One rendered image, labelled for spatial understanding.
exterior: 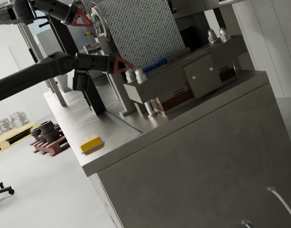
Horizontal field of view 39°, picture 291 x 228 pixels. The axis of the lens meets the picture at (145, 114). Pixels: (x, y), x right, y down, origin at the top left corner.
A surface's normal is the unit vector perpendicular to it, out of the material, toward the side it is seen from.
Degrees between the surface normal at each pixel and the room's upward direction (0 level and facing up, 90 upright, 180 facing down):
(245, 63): 90
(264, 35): 90
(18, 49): 90
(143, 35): 90
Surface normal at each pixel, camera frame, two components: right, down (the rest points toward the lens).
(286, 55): -0.76, 0.46
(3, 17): -0.30, 0.47
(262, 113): 0.29, 0.13
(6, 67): 0.52, 0.00
